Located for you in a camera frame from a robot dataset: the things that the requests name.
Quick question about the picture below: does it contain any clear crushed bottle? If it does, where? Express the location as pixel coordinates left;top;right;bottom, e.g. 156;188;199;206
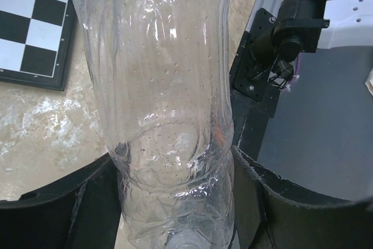
73;0;234;248

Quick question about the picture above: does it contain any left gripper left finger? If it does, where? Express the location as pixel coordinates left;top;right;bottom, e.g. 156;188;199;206
1;154;121;248

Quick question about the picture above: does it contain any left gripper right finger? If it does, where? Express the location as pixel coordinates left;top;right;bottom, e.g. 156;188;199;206
232;146;372;248

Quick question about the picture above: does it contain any black table front rail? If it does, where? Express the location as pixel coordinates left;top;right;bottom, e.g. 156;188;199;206
230;8;280;160

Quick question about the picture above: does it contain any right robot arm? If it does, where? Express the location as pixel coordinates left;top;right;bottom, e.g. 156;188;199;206
250;0;372;72

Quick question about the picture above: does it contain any chessboard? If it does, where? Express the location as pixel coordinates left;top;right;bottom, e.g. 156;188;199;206
1;0;76;91

